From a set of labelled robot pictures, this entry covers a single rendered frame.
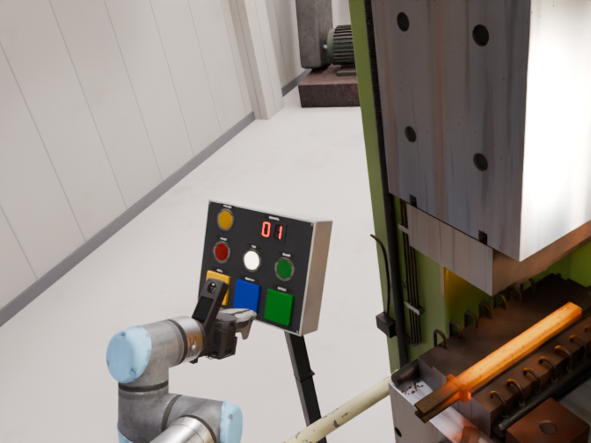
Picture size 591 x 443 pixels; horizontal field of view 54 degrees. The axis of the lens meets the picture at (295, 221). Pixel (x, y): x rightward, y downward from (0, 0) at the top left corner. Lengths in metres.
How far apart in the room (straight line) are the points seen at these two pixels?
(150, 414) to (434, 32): 0.77
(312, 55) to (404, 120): 4.50
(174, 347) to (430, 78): 0.64
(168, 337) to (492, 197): 0.61
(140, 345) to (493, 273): 0.60
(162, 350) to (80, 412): 1.83
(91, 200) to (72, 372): 1.26
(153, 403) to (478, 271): 0.60
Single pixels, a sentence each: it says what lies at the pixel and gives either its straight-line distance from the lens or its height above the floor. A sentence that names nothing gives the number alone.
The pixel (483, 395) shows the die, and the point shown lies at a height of 0.99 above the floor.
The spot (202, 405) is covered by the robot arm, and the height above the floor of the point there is 1.15.
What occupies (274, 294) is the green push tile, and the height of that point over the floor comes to 1.04.
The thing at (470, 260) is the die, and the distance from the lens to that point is 0.99.
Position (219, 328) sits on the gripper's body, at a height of 1.13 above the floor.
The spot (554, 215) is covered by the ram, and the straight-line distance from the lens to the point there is 0.93.
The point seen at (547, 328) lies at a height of 1.01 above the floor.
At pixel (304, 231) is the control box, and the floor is 1.18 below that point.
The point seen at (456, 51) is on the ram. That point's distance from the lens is 0.84.
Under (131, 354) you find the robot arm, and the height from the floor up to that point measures 1.24.
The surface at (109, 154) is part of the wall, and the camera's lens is 4.02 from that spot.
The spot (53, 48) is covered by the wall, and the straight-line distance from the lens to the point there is 3.75.
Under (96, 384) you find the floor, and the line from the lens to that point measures 2.98.
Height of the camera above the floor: 1.91
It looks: 31 degrees down
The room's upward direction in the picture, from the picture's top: 11 degrees counter-clockwise
